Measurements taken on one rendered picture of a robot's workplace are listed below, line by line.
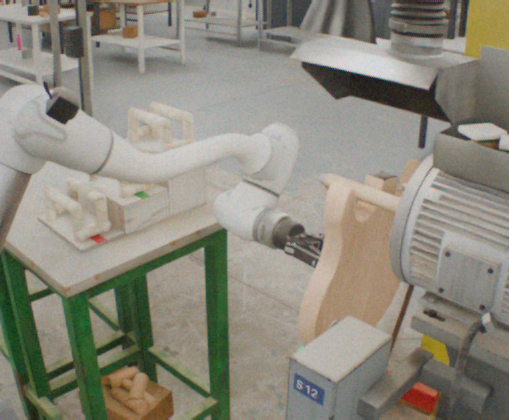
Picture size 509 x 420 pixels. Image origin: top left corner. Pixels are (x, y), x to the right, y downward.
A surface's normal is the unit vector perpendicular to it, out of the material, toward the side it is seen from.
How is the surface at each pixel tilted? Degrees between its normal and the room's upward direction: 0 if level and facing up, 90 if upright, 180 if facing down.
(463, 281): 90
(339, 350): 0
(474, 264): 90
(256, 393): 0
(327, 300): 92
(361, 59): 38
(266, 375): 0
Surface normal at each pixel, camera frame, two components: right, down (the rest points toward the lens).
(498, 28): -0.70, 0.30
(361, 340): 0.00, -0.90
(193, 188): 0.70, 0.31
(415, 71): -0.43, -0.53
